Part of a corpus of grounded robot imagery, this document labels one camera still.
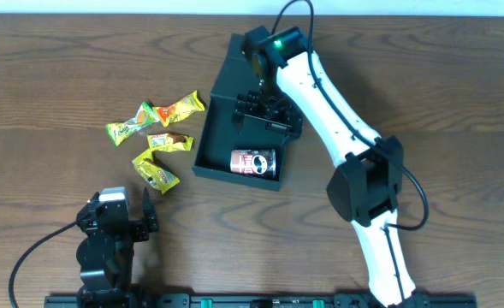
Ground black gift box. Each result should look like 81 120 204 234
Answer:
193 34 299 191

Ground red Pringles can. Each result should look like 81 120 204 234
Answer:
230 149 276 178

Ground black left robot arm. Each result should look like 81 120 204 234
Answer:
76 187 159 308

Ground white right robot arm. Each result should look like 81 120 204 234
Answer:
241 27 416 307

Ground yellow Apollo wafer packet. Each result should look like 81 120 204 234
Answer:
132 149 180 193

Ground orange yellow peanut snack packet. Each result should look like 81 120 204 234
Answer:
153 91 205 127

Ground yellow Apollo chocolate cake packet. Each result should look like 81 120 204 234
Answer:
147 133 193 152

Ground green pandan cake packet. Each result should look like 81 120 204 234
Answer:
105 102 160 146

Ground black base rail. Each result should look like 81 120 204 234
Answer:
44 293 477 308

